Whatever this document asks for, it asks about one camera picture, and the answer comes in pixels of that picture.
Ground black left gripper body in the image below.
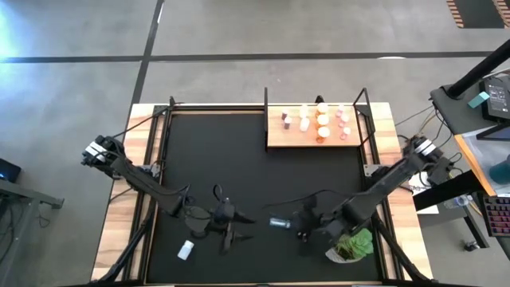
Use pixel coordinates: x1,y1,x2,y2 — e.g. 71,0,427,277
210,198,237,237

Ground dark teal round object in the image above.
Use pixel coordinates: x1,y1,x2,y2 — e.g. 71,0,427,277
488,157,510,184

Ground black table mat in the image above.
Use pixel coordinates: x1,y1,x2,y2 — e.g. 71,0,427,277
146,112,380,285

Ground black metal table frame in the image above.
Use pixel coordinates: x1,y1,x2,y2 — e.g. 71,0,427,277
89,94,435,287

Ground black backlit keyboard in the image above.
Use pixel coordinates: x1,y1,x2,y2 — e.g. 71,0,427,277
482,195,510,238

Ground black power device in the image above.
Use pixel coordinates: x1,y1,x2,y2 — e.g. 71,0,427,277
480,75,510,123

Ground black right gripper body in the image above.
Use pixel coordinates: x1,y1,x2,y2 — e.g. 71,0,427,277
304,206,335,241

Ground black device blue light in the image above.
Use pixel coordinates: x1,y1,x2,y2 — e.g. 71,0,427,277
0,158,22,183

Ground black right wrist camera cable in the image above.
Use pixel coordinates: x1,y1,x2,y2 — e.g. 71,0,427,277
261,189,354,209

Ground black pole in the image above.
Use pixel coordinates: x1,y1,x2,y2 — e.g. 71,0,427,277
446,38,510,100

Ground green plant white pot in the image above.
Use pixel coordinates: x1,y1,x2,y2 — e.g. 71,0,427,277
324,226,375,265

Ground grey side desk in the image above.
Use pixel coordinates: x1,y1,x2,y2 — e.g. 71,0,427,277
429,69,510,139

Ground dark rug orange stripes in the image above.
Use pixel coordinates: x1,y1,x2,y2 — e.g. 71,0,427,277
445,0,510,29

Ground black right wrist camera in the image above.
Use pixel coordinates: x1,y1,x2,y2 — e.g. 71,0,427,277
302,195,320,214

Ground teal block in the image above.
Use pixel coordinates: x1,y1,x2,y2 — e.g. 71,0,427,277
468,91,490,109

